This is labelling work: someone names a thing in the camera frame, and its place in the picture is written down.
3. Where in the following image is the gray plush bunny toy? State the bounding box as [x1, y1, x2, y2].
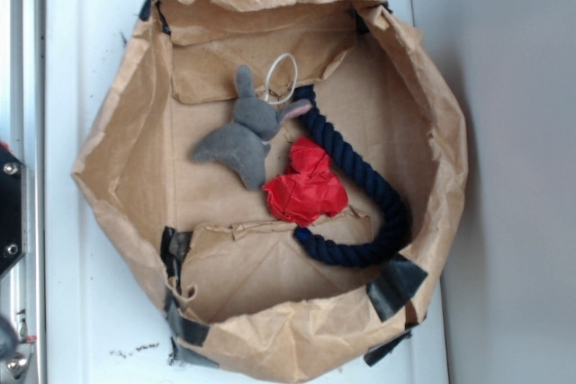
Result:
[193, 65, 312, 191]

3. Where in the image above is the brown paper bag bin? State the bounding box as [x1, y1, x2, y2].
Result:
[73, 0, 468, 383]

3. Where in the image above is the crumpled red paper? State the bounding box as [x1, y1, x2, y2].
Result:
[263, 137, 348, 227]

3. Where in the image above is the white plastic tray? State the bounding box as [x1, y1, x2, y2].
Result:
[42, 0, 454, 384]

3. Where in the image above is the dark blue twisted rope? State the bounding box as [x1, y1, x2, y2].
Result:
[292, 85, 413, 266]

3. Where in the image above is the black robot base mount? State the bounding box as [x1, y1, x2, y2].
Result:
[0, 141, 27, 278]

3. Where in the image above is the aluminium frame rail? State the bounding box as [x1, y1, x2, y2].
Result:
[1, 0, 46, 383]

